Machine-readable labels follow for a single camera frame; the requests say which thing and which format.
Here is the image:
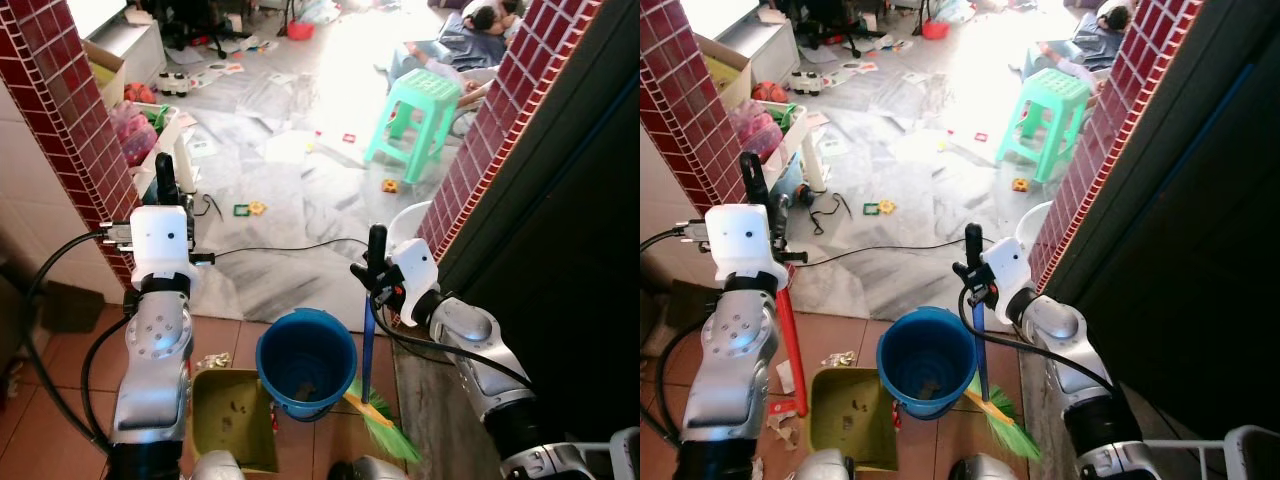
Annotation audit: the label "blue-handled green bristle broom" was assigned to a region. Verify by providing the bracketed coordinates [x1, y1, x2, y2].
[344, 224, 424, 464]
[960, 222, 1044, 462]

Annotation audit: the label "olive dustpan with red handle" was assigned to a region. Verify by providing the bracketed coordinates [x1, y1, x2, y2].
[153, 152, 280, 474]
[739, 150, 903, 474]

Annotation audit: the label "person lying on floor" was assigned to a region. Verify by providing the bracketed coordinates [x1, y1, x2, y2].
[384, 0, 528, 103]
[1020, 0, 1138, 98]

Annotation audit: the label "white plastic basin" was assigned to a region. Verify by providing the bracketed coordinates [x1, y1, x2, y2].
[1014, 200, 1054, 253]
[387, 202, 434, 253]

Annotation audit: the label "blue plastic bucket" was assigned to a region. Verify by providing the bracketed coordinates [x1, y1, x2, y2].
[255, 307, 359, 422]
[876, 305, 980, 420]

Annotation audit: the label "white plastic basket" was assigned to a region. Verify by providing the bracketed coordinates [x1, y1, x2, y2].
[774, 100, 829, 193]
[133, 103, 198, 198]

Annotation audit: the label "pink net bag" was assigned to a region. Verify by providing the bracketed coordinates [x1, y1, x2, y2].
[729, 99, 787, 163]
[110, 100, 162, 168]

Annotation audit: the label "brown cardboard piece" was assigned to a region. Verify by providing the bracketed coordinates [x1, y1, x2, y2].
[664, 279, 713, 333]
[38, 279, 108, 337]

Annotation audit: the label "red and white paper scraps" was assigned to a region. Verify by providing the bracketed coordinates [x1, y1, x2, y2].
[764, 358, 813, 446]

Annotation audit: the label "open cardboard box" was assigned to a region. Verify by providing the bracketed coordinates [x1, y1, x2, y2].
[84, 39, 128, 109]
[694, 33, 753, 113]

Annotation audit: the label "grey right robot leg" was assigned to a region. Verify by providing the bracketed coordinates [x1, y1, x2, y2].
[947, 452, 1013, 480]
[328, 455, 408, 480]

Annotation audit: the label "grey robot leg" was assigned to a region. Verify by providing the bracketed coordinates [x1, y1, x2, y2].
[328, 455, 408, 480]
[189, 449, 247, 480]
[794, 447, 853, 480]
[947, 452, 1013, 480]

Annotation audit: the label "dark cabinet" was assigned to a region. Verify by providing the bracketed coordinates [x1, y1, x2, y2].
[437, 0, 641, 448]
[1045, 0, 1280, 443]

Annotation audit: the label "white television cabinet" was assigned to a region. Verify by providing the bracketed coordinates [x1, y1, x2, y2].
[714, 14, 802, 88]
[88, 18, 168, 89]

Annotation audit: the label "green plastic stool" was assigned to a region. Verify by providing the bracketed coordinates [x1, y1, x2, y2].
[994, 67, 1094, 185]
[363, 67, 464, 187]

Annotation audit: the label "grey left robot leg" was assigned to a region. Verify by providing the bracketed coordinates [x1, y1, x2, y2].
[794, 447, 853, 480]
[189, 449, 247, 480]

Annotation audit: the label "black chair base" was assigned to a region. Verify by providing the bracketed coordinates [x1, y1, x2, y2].
[158, 0, 238, 58]
[778, 0, 863, 58]

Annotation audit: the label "bright television screen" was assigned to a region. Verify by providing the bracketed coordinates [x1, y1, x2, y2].
[680, 0, 763, 41]
[64, 0, 130, 41]

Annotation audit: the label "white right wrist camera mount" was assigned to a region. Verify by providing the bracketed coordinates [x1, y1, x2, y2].
[393, 238, 442, 328]
[984, 236, 1033, 323]

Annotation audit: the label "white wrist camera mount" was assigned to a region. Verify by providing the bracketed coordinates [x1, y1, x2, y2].
[984, 236, 1033, 323]
[704, 204, 789, 292]
[393, 238, 442, 328]
[129, 205, 199, 292]

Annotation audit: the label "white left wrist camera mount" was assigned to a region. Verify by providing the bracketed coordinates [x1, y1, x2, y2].
[129, 205, 199, 292]
[704, 204, 789, 292]

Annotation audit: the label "thin black floor cable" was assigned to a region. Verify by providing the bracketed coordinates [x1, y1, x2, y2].
[194, 195, 372, 258]
[798, 190, 967, 268]

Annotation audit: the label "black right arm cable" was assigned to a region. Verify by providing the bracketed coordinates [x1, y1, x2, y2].
[958, 288, 1113, 393]
[364, 298, 533, 393]

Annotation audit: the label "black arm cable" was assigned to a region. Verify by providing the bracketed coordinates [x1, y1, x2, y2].
[24, 228, 133, 453]
[364, 298, 533, 393]
[958, 288, 1113, 393]
[640, 226, 713, 446]

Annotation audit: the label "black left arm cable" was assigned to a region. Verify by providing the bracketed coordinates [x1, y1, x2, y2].
[640, 226, 713, 446]
[24, 228, 133, 453]

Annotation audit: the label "white wire rack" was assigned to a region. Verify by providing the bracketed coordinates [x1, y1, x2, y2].
[1150, 424, 1280, 480]
[609, 427, 641, 480]

